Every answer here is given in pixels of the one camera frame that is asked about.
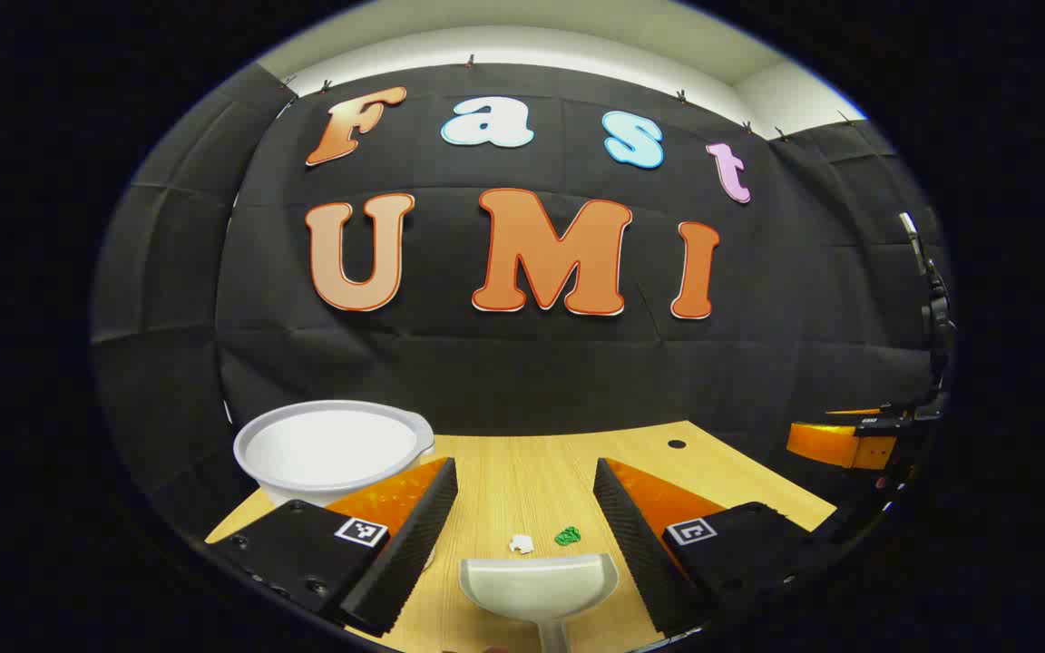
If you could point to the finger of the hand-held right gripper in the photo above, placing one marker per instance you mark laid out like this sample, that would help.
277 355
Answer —
826 443

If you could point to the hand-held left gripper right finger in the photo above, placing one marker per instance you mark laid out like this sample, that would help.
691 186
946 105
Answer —
636 544

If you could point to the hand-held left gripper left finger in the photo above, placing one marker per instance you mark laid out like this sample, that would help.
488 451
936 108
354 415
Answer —
414 544

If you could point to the green paper ball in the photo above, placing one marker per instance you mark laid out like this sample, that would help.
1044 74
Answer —
568 536

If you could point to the white paper ball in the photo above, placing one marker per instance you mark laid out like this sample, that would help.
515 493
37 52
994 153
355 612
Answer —
521 544

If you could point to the grey plastic dustpan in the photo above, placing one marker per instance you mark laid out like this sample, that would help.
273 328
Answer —
536 585

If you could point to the white ribbed garbage bin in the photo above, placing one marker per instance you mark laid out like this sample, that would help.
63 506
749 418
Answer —
332 449

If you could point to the wooden desktop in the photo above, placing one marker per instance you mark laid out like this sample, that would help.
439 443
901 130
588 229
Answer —
522 490

